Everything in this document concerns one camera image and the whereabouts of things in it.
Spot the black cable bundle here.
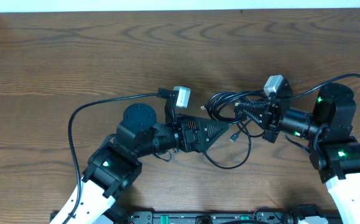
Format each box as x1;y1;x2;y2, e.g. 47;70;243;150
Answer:
200;89;274;170

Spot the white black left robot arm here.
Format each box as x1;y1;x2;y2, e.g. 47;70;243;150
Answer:
50;89;229;223

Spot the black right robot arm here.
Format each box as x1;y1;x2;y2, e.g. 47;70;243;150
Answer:
235;81;360;223

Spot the black left camera cable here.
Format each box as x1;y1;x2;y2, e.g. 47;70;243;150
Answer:
61;88;174;224

